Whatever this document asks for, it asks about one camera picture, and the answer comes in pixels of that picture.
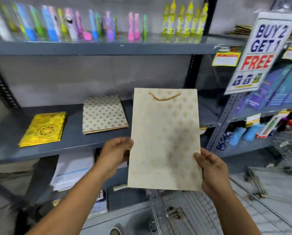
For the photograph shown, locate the person's left forearm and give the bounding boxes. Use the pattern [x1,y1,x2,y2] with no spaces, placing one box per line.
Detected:
[26,166,112,235]

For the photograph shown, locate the person's left hand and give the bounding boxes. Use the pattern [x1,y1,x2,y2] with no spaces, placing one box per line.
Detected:
[97,137,134,180]

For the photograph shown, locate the small white yellow label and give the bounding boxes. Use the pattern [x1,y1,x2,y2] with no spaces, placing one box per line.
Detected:
[245,113,262,128]

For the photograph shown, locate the white promotion sign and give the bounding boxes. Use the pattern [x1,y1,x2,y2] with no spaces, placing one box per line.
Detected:
[224,11,292,96]

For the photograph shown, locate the dark patterned bottle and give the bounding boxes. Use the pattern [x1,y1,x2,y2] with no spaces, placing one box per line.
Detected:
[216,129,234,151]

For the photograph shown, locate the teal box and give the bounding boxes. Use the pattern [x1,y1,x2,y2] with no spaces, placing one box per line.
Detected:
[268,65,292,107]

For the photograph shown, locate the cream leaf-patterned paper stack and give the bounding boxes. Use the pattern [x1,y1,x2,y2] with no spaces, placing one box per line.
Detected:
[82,95,130,135]

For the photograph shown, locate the person's right forearm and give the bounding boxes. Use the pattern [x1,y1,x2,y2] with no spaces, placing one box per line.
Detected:
[209,186,263,235]

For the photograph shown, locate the white document packs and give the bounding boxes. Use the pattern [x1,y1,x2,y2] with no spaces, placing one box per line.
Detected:
[49,149,95,193]

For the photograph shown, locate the purple box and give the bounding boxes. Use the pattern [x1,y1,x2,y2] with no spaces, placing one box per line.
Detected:
[248,64,292,107]

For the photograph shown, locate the metal wire shopping cart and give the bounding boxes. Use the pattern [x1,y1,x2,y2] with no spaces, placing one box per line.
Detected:
[147,178,292,235]

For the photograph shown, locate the white printed notebook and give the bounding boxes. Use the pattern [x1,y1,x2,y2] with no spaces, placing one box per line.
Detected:
[87,190,109,219]

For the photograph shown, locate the row of colourful pencil cases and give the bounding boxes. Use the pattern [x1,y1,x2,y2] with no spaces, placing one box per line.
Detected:
[0,0,149,43]

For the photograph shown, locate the cream gold-leaf paper bag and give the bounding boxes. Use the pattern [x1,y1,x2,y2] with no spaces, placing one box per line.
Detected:
[127,88,203,192]

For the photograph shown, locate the brown cardboard stack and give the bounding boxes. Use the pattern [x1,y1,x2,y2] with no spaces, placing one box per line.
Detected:
[234,24,253,36]

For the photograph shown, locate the light blue bottle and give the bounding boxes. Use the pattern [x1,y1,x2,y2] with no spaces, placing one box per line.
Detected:
[243,124,262,142]
[228,126,247,147]

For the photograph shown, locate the yellow red price label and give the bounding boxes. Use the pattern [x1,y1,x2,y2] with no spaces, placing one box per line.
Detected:
[211,46,243,67]

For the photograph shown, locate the yellow patterned paper stack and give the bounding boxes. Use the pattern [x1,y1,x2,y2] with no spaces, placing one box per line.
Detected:
[18,111,67,148]

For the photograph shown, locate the row of yellow glue bottles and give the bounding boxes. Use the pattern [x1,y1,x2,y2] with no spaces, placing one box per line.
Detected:
[160,0,209,38]

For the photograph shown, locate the white green packet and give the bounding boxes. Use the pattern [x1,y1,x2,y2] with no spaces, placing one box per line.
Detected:
[255,111,290,139]

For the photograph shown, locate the person's right hand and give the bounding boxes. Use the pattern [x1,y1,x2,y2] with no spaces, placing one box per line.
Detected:
[194,147,231,196]

